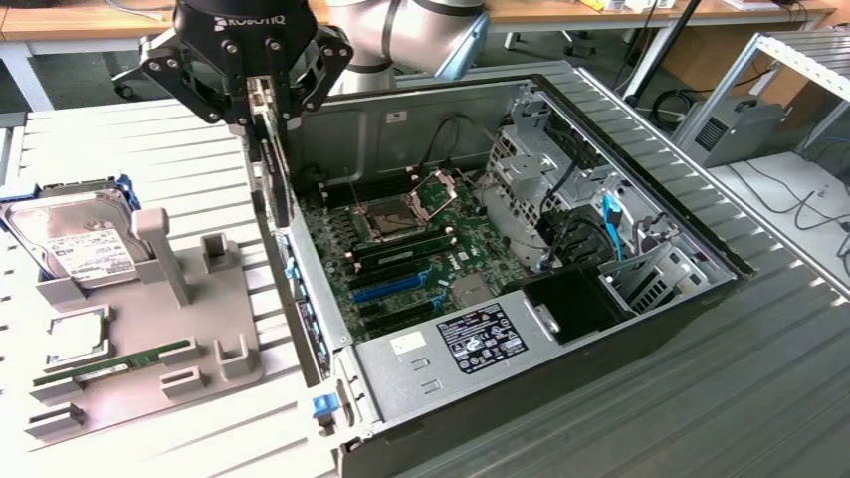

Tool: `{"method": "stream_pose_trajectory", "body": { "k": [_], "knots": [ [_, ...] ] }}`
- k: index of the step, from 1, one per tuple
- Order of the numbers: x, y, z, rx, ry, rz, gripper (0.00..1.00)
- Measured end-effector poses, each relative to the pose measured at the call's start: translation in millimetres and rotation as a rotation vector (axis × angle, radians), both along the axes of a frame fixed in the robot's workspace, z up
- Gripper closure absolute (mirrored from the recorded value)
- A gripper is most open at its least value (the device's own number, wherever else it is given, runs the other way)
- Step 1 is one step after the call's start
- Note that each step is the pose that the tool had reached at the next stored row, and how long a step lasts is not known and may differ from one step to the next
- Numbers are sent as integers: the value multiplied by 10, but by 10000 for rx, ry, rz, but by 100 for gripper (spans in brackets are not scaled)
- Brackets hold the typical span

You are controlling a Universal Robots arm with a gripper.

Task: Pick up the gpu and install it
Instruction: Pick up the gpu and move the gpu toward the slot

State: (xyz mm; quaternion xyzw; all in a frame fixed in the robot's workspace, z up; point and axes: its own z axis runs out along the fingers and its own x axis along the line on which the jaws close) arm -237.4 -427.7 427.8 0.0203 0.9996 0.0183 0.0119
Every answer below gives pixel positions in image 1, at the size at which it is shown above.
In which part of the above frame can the gray machine with handle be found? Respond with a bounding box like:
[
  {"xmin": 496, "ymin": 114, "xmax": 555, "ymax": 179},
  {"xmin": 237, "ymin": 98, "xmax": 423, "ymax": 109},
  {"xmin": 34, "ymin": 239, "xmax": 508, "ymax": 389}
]
[{"xmin": 692, "ymin": 97, "xmax": 786, "ymax": 169}]

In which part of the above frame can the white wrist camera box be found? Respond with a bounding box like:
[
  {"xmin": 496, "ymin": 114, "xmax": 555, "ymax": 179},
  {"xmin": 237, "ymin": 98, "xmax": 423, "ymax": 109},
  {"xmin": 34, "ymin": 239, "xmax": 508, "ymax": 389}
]
[{"xmin": 137, "ymin": 33, "xmax": 179, "ymax": 57}]

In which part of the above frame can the thin metal locking lever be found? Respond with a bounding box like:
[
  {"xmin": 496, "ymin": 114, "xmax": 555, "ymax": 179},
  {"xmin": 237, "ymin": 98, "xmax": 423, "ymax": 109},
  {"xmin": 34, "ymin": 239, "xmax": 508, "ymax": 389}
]
[{"xmin": 347, "ymin": 167, "xmax": 365, "ymax": 215}]

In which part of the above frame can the green motherboard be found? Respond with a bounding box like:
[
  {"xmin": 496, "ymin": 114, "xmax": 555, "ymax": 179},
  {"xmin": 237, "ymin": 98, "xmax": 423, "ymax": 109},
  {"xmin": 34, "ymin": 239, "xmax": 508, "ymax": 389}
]
[{"xmin": 295, "ymin": 166, "xmax": 525, "ymax": 345}]

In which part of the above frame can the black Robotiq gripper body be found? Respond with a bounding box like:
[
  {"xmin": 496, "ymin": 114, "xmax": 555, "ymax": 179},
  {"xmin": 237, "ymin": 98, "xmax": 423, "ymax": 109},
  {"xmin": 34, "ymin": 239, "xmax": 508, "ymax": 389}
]
[{"xmin": 172, "ymin": 0, "xmax": 319, "ymax": 82}]

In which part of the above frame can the perforated silver drive cage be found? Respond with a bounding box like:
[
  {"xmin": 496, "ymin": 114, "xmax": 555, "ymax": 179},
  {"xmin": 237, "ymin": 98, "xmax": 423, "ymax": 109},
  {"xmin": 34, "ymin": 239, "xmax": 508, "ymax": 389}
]
[{"xmin": 481, "ymin": 123, "xmax": 599, "ymax": 273}]

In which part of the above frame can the blue SATA wire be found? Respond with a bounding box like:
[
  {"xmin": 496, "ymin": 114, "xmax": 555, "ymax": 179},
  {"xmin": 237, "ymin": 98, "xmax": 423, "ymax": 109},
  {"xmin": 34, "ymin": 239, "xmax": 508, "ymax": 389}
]
[{"xmin": 599, "ymin": 193, "xmax": 630, "ymax": 263}]

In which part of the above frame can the gray parts rack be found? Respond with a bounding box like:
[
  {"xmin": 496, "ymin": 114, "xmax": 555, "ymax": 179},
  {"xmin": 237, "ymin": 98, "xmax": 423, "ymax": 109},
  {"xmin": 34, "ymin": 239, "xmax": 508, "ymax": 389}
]
[{"xmin": 22, "ymin": 206, "xmax": 268, "ymax": 452}]

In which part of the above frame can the black expansion slot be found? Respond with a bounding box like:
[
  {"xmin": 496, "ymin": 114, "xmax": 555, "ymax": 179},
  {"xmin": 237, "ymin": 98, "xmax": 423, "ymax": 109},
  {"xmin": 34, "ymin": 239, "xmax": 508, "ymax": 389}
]
[{"xmin": 361, "ymin": 298, "xmax": 437, "ymax": 336}]

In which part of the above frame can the large brown cardboard box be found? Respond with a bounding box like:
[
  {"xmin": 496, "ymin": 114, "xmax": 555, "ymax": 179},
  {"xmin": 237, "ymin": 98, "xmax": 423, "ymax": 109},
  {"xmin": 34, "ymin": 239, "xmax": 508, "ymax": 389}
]
[{"xmin": 662, "ymin": 24, "xmax": 828, "ymax": 131}]

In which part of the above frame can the silver hard disk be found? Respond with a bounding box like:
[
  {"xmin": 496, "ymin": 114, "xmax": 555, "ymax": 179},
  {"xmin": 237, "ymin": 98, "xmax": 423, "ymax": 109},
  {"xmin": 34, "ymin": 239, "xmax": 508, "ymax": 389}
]
[{"xmin": 0, "ymin": 191, "xmax": 141, "ymax": 291}]

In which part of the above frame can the silver CPU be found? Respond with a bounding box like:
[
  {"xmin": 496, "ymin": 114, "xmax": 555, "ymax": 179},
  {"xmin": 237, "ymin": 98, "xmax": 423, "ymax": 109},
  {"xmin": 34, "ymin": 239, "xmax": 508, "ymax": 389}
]
[{"xmin": 46, "ymin": 313, "xmax": 112, "ymax": 364}]

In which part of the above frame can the metal socket cover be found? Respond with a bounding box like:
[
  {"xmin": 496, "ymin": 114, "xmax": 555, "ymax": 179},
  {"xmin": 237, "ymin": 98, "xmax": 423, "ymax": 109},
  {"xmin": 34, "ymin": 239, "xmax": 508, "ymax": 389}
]
[{"xmin": 404, "ymin": 168, "xmax": 460, "ymax": 225}]

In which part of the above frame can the slanted black pole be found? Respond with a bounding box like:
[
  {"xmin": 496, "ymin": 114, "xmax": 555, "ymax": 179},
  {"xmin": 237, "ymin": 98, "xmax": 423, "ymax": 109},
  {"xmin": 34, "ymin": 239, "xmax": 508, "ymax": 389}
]
[{"xmin": 634, "ymin": 0, "xmax": 706, "ymax": 107}]

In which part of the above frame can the CPU socket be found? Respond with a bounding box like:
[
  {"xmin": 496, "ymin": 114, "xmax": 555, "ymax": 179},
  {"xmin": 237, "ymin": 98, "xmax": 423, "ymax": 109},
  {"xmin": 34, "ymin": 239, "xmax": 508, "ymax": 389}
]
[{"xmin": 356, "ymin": 201, "xmax": 419, "ymax": 246}]

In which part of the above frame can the black power supply label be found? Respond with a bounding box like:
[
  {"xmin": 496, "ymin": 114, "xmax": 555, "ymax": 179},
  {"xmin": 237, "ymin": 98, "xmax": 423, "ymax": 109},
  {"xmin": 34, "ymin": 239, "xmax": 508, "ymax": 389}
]
[{"xmin": 433, "ymin": 301, "xmax": 531, "ymax": 377}]

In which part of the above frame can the silver power supply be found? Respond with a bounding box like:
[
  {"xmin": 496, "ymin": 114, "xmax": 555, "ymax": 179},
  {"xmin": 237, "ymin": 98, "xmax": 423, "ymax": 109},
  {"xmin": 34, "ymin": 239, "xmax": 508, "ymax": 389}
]
[{"xmin": 349, "ymin": 291, "xmax": 567, "ymax": 424}]

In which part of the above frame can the aluminium frame shelf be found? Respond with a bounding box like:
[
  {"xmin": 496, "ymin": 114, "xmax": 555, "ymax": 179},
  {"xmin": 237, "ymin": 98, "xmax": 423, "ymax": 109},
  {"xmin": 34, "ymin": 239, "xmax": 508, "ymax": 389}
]
[{"xmin": 670, "ymin": 29, "xmax": 850, "ymax": 153}]

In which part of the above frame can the thin black table cable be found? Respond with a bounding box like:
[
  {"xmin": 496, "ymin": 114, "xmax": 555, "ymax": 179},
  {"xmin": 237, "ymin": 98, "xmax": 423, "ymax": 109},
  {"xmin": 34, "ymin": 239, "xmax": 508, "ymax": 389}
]
[{"xmin": 726, "ymin": 158, "xmax": 850, "ymax": 233}]

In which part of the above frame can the silver disk bay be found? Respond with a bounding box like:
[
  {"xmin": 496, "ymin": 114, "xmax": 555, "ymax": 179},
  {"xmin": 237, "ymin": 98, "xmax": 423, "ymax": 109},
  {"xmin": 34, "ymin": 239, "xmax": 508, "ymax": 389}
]
[{"xmin": 596, "ymin": 241, "xmax": 722, "ymax": 316}]

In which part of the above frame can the coiled black cable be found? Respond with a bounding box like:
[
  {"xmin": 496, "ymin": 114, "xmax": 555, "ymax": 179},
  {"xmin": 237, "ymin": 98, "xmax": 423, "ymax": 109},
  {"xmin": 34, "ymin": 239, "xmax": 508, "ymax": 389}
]
[{"xmin": 652, "ymin": 89, "xmax": 698, "ymax": 126}]

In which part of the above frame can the white square sticker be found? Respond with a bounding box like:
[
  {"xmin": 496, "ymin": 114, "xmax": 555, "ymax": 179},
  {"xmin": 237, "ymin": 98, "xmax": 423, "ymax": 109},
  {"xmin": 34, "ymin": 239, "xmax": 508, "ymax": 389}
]
[{"xmin": 389, "ymin": 332, "xmax": 428, "ymax": 356}]

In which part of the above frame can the silver chipset heatsink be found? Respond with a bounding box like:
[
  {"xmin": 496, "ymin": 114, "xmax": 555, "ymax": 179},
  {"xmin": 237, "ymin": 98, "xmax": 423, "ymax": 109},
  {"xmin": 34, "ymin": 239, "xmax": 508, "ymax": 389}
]
[{"xmin": 449, "ymin": 276, "xmax": 497, "ymax": 308}]

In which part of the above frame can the black power wire bundle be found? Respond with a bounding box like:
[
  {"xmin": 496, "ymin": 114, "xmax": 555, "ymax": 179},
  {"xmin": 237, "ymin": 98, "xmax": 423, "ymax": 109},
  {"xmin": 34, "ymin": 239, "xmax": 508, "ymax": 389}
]
[{"xmin": 535, "ymin": 163, "xmax": 616, "ymax": 273}]

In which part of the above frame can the green RAM stick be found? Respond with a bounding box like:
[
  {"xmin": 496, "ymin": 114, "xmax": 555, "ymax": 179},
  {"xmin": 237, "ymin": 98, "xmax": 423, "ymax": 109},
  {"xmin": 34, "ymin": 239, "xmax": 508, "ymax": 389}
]
[{"xmin": 30, "ymin": 344, "xmax": 192, "ymax": 388}]

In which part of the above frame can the wooden desk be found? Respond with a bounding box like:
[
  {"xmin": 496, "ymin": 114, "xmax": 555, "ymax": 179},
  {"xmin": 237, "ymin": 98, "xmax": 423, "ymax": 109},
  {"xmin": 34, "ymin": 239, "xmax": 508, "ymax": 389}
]
[{"xmin": 0, "ymin": 0, "xmax": 839, "ymax": 56}]

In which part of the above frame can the open black PC case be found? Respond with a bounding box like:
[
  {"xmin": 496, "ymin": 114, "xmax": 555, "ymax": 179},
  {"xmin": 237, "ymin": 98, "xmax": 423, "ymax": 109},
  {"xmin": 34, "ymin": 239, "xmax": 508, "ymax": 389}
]
[{"xmin": 236, "ymin": 73, "xmax": 759, "ymax": 478}]

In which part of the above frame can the installed black RAM stick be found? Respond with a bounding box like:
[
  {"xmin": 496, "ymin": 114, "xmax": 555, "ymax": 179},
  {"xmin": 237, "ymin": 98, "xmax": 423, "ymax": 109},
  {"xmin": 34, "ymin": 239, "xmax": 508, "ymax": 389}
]
[{"xmin": 351, "ymin": 231, "xmax": 457, "ymax": 273}]

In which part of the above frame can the looped black wire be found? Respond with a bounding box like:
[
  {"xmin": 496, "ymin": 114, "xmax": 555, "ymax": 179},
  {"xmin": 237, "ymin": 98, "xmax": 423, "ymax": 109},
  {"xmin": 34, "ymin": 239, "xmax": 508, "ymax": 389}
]
[{"xmin": 421, "ymin": 114, "xmax": 473, "ymax": 170}]

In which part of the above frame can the black RAM slot row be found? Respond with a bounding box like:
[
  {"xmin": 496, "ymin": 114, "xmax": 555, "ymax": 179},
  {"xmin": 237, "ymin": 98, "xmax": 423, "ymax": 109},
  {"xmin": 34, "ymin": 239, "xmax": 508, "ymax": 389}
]
[{"xmin": 317, "ymin": 168, "xmax": 425, "ymax": 206}]

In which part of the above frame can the silver office chair base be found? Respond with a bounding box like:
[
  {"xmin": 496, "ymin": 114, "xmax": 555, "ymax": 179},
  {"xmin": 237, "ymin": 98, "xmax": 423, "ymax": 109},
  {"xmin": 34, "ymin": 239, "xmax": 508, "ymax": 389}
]
[{"xmin": 109, "ymin": 47, "xmax": 200, "ymax": 99}]

